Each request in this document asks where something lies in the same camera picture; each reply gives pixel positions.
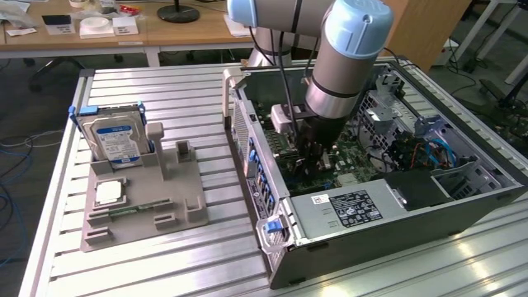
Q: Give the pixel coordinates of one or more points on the wooden desk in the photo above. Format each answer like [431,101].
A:
[177,34]

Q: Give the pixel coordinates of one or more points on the grey power supply unit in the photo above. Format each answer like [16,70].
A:
[355,207]

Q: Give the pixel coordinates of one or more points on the grey plastic parts rack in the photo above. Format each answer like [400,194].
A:
[144,229]

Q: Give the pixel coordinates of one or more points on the blue case latch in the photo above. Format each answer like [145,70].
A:
[272,226]

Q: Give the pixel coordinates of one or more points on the white desk frame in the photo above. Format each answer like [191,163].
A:
[517,71]

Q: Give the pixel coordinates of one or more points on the white tape roll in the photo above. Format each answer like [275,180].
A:
[77,3]

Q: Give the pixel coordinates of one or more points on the clear plastic bag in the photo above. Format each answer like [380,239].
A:
[16,15]

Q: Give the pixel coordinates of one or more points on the open black PC case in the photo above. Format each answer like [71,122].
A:
[371,241]

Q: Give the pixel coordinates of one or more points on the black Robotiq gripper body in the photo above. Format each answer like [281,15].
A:
[325,130]

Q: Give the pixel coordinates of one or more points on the green motherboard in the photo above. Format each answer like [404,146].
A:
[355,161]

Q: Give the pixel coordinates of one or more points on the white paper label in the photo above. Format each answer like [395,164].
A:
[21,31]

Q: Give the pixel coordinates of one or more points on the red packet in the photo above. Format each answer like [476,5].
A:
[128,10]

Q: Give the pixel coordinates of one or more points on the green RAM stick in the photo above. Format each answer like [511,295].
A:
[132,209]

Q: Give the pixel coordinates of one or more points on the hard disk in blue carrier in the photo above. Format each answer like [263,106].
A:
[115,139]

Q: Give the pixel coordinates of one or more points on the white paper stack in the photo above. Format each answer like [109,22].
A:
[237,31]

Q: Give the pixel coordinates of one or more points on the black round lamp base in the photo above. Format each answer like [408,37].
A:
[177,14]

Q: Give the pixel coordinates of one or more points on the small silver chipset heatsink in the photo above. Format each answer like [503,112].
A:
[347,181]

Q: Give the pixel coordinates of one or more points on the white box with round insert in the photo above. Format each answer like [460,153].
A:
[96,27]

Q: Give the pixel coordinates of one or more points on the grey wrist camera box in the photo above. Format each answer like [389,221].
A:
[283,120]

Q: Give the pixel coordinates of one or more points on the silver CPU chip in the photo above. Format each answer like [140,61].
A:
[108,192]

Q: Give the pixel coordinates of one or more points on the black and white box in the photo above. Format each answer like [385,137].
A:
[59,24]

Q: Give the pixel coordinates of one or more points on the white labelled box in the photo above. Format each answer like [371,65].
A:
[124,26]

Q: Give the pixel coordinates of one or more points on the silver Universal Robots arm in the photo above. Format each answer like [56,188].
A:
[341,71]

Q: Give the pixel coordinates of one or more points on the graphics card with black fan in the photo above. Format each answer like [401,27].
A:
[325,161]

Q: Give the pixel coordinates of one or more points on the wooden cabinet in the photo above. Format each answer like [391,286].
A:
[424,31]

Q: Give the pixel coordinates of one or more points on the metal disk bay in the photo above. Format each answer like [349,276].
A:
[383,117]

